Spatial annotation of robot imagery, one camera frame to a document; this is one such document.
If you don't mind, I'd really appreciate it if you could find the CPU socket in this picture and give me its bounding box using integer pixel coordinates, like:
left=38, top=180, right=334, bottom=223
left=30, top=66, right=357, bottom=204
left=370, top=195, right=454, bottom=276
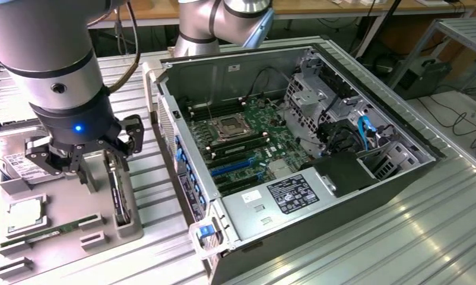
left=210, top=113, right=247, bottom=141

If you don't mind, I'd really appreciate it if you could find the blue case release latch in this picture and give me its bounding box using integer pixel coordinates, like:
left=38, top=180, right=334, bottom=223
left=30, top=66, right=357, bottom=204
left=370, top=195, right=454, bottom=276
left=195, top=225, right=215, bottom=239

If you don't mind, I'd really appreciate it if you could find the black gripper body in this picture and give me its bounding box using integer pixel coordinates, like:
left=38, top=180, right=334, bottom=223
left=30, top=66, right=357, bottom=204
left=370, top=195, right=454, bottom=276
left=28, top=85, right=124, bottom=153

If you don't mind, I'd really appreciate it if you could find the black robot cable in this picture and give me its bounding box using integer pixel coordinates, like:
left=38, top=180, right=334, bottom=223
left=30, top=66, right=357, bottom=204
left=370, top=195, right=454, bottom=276
left=86, top=0, right=144, bottom=96

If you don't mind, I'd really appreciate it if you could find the open black PC case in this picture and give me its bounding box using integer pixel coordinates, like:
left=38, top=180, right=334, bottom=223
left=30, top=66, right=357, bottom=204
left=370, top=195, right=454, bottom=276
left=141, top=34, right=449, bottom=285

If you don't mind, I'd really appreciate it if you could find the installed RAM stick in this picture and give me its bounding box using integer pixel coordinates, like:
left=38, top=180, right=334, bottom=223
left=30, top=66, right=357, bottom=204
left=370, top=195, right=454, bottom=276
left=207, top=134, right=269, bottom=156

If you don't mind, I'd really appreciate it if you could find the silver CPU chip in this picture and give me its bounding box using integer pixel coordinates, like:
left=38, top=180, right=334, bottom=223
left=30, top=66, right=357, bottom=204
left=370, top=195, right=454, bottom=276
left=6, top=201, right=49, bottom=233

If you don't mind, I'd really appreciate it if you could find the black thin case wire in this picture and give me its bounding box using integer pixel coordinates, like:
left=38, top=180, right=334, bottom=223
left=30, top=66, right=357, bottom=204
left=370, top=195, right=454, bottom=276
left=249, top=67, right=291, bottom=100

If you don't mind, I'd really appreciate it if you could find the green motherboard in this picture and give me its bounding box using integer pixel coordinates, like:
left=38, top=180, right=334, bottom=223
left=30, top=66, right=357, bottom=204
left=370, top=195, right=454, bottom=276
left=179, top=94, right=329, bottom=197

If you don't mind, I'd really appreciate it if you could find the blue SATA wire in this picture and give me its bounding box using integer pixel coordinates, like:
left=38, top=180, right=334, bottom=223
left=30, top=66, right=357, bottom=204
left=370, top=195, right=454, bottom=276
left=355, top=115, right=377, bottom=153

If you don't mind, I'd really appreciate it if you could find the hard disk drive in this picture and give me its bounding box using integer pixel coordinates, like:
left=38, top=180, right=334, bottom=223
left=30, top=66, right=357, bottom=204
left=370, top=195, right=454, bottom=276
left=0, top=138, right=66, bottom=185

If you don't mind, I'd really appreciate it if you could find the blue expansion slot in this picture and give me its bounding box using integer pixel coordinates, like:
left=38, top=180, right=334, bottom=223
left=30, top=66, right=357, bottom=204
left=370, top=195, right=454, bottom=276
left=207, top=158, right=255, bottom=176

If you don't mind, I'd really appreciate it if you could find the grey parts rack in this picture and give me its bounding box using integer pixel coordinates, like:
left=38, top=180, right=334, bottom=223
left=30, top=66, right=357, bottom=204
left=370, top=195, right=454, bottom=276
left=0, top=126, right=145, bottom=283

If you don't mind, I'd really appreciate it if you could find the silver chipset heatsink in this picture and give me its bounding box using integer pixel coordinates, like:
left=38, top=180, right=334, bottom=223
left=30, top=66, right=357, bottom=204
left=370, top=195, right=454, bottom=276
left=267, top=159, right=294, bottom=175

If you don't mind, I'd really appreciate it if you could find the black floor device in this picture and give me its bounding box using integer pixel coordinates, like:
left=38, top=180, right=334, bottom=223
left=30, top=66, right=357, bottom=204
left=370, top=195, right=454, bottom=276
left=394, top=56, right=453, bottom=100

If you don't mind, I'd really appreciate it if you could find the silver drive bay cage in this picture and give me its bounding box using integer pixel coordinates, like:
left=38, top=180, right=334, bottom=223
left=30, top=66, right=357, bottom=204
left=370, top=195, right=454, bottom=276
left=283, top=70, right=365, bottom=134

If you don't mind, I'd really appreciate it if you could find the black power wire bundle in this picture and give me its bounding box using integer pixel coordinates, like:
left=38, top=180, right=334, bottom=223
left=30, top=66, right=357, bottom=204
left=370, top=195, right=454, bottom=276
left=317, top=121, right=361, bottom=157

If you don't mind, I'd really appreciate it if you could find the graphics card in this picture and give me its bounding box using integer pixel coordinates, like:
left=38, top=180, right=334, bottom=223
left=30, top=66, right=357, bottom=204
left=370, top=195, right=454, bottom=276
left=104, top=150, right=132, bottom=224

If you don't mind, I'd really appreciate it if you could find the wooden desk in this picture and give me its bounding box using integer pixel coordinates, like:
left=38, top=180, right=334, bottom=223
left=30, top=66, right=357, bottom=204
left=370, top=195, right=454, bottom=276
left=86, top=0, right=476, bottom=30

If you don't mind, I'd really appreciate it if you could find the black floor cable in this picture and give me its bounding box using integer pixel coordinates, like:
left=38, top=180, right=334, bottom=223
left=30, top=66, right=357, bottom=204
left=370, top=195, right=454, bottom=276
left=414, top=84, right=476, bottom=158

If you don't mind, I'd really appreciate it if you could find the grey power supply unit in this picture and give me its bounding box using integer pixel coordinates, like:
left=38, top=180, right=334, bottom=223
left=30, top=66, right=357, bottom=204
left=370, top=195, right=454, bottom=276
left=219, top=167, right=338, bottom=242

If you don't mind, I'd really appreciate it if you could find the metal slat table frame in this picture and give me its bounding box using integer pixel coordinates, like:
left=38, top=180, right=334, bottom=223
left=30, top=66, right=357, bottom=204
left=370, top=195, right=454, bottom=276
left=390, top=17, right=476, bottom=90

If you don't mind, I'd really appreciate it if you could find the green RAM stick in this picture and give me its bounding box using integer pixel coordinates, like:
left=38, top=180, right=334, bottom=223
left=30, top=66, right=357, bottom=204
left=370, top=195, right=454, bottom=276
left=0, top=214, right=100, bottom=248

